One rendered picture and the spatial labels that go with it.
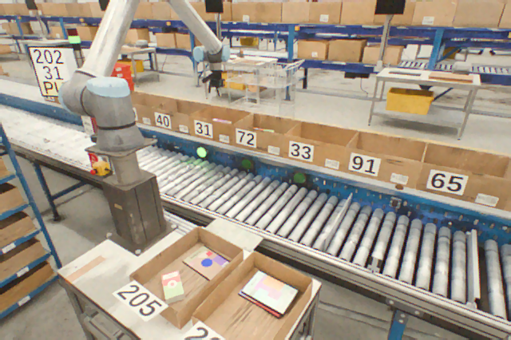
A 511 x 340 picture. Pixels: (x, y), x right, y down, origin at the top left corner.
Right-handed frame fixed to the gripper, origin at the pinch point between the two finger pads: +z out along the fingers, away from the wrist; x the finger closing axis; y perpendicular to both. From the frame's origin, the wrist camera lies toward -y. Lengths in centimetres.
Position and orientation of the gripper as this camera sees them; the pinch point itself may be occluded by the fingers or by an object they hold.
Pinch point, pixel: (215, 98)
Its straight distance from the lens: 229.5
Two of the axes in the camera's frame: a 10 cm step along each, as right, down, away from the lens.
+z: 0.0, 8.7, 5.0
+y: 8.6, 2.5, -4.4
